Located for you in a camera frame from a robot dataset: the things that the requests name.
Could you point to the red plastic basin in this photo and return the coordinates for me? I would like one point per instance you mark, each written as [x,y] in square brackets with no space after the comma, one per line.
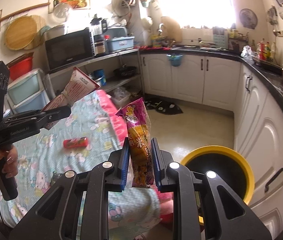
[20,66]

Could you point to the yellow rimmed trash bin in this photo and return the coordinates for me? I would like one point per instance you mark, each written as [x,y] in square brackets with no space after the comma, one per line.
[232,168]

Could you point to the steel pots on shelf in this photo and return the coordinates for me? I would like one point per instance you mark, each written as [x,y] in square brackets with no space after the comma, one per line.
[98,76]

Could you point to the teal plastic drawer unit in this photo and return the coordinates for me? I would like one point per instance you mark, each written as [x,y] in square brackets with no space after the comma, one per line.
[29,92]

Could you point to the black frying pan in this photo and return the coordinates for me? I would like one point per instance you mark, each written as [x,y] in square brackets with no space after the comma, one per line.
[125,72]

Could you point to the blue hanging basket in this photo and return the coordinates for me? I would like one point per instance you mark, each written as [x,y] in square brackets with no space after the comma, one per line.
[175,60]

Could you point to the wall mounted small fan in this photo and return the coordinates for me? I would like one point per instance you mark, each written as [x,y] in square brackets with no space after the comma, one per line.
[248,18]

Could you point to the black microwave oven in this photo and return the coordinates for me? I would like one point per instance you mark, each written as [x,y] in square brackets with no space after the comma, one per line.
[67,49]

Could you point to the sauce bottles group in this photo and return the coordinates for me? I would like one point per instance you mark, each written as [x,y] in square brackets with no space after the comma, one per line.
[266,51]

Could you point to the fruit picture frame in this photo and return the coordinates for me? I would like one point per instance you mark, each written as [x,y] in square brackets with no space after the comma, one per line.
[75,4]

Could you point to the round bamboo tray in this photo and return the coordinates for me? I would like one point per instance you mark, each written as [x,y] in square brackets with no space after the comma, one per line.
[23,33]

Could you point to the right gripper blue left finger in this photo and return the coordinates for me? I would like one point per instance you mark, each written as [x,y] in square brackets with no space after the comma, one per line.
[76,206]

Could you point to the hello kitty tablecloth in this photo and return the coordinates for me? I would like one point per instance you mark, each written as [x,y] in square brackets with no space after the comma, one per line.
[130,213]

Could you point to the black green snack packet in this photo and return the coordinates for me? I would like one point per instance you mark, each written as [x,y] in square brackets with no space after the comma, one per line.
[55,178]

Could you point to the black granite countertop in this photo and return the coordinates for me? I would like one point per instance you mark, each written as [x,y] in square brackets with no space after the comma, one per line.
[270,78]

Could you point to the black blender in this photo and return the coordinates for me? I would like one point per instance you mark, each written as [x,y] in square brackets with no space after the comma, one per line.
[98,27]

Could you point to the black floor mat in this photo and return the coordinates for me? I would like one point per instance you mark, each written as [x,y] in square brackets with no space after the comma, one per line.
[162,106]

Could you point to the pink yellow snack bag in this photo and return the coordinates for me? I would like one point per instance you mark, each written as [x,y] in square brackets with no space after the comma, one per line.
[138,126]

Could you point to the blue dish rack box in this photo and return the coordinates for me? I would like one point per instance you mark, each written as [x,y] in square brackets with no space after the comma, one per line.
[120,43]

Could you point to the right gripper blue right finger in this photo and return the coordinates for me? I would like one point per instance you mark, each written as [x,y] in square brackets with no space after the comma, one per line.
[225,215]

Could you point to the red white paper box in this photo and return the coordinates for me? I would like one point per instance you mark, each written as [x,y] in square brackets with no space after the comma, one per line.
[79,85]

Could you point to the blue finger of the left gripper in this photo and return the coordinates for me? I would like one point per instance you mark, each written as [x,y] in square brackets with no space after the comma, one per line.
[56,113]

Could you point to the wooden cutting board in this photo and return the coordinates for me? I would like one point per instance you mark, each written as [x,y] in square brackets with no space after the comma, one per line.
[171,29]

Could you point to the red cylindrical candy tube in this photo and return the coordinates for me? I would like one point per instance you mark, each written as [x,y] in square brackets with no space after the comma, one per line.
[76,143]

